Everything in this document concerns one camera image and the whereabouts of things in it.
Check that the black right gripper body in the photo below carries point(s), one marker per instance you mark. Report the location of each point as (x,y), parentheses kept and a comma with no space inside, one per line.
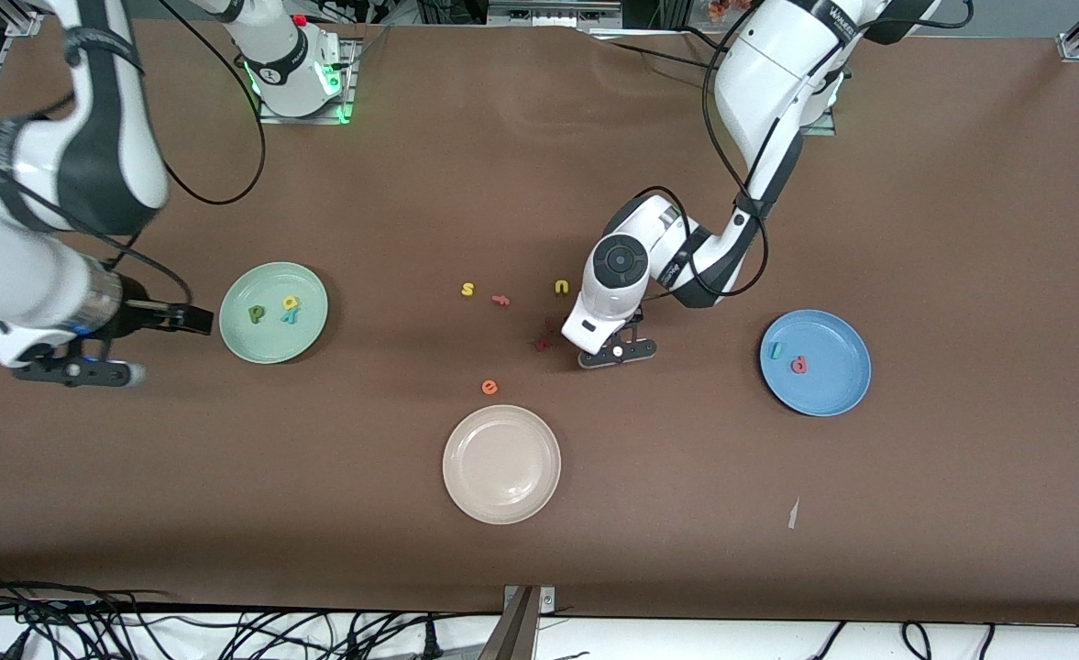
(138,316)

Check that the green foam letter p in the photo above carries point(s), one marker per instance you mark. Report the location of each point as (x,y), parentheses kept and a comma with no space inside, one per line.
(253,317)

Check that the red foam letter d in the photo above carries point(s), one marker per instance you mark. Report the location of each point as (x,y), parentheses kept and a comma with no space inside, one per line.
(802,369)

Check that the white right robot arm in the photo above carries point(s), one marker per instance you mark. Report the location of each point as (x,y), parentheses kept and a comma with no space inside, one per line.
(7,266)

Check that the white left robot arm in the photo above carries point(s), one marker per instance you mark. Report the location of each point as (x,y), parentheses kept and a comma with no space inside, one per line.
(759,82)

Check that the green plate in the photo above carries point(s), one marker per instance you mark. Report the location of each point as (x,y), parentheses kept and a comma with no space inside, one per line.
(273,344)

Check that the wide dark red foam letter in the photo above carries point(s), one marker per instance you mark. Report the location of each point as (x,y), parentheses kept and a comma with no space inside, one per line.
(543,345)

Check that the beige plate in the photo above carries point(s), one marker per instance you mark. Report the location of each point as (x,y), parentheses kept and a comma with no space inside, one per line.
(501,465)

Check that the brown table cover sheet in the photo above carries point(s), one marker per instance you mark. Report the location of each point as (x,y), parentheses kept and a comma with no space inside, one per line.
(502,183)

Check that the blue plate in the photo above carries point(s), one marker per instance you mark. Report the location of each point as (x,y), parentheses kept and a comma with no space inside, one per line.
(823,385)

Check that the grey metal box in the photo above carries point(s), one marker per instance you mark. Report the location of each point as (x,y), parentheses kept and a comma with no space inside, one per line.
(553,11)

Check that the grey metal beam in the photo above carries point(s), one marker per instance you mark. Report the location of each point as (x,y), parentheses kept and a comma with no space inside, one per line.
(511,632)

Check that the artificial flowers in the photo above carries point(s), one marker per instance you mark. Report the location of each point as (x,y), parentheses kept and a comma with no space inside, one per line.
(722,7)

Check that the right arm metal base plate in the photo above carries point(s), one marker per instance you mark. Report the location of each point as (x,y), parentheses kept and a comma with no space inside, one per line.
(305,119)

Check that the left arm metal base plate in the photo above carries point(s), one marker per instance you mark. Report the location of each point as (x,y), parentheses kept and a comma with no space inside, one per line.
(823,128)

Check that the silver metal bracket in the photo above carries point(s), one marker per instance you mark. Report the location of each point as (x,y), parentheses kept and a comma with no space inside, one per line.
(546,600)

